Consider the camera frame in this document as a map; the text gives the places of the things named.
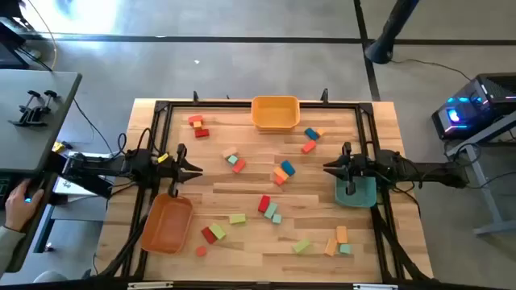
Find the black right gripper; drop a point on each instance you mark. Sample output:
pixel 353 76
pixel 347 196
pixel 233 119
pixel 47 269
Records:
pixel 363 167

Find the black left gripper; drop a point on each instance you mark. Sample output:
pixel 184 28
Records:
pixel 167 169

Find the coral rectangular block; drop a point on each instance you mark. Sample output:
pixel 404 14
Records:
pixel 239 166
pixel 309 146
pixel 195 118

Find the red rectangular block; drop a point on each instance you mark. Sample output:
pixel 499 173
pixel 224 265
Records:
pixel 264 204
pixel 202 133
pixel 208 235

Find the small yellow cube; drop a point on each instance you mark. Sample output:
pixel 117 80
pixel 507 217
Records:
pixel 321 131
pixel 197 125

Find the blue rectangular block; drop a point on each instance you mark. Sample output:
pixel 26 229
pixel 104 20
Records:
pixel 311 134
pixel 288 168

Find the small teal cube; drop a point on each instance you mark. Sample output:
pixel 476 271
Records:
pixel 345 249
pixel 276 218
pixel 232 160

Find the terracotta plastic bin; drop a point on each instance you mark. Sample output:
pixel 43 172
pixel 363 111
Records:
pixel 167 225

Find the orange rectangular block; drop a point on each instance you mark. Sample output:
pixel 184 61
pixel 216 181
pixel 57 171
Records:
pixel 280 173
pixel 331 247
pixel 342 234

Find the small coral cube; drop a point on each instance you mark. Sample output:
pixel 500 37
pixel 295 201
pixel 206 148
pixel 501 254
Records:
pixel 201 251
pixel 279 181

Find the green rectangular block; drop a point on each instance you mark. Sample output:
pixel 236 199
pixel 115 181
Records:
pixel 217 231
pixel 301 245
pixel 237 218

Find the teal rectangular block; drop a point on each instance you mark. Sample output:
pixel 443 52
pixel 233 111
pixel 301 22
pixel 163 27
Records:
pixel 270 210

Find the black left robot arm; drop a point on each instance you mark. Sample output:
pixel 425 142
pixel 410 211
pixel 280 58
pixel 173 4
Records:
pixel 101 166

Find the person's forearm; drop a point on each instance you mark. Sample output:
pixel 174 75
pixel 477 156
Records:
pixel 8 249

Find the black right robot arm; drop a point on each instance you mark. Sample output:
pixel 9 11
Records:
pixel 435 171

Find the yellow tape label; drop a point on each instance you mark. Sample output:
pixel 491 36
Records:
pixel 163 158

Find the teal plastic bin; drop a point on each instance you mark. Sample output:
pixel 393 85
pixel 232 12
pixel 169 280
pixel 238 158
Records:
pixel 364 198

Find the yellow plastic bin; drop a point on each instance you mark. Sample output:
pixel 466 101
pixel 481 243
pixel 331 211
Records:
pixel 275 114

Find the white sheet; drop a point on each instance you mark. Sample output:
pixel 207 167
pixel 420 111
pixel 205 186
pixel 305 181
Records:
pixel 66 186

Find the small yellow object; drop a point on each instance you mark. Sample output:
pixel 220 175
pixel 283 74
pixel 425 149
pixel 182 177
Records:
pixel 59 147

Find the black stand pole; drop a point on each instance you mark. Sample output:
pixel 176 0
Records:
pixel 387 36

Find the computer tower with lights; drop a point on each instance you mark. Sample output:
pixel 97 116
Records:
pixel 475 104

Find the black bar clamp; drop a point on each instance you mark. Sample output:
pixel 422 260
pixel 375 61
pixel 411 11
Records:
pixel 23 117
pixel 39 117

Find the grey side table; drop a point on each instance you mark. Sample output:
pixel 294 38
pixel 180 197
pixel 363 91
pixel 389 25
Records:
pixel 24 149

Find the person's hand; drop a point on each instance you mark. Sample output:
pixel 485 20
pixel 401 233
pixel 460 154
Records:
pixel 22 209

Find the black frame clamp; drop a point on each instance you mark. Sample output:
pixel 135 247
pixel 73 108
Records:
pixel 325 96

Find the black aluminium table frame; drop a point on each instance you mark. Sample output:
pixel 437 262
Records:
pixel 242 104

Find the silver metal bracket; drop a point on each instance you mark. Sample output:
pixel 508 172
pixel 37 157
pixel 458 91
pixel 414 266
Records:
pixel 375 287
pixel 149 285

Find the grey metal desk frame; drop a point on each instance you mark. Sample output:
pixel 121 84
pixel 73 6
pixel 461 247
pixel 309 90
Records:
pixel 496 227

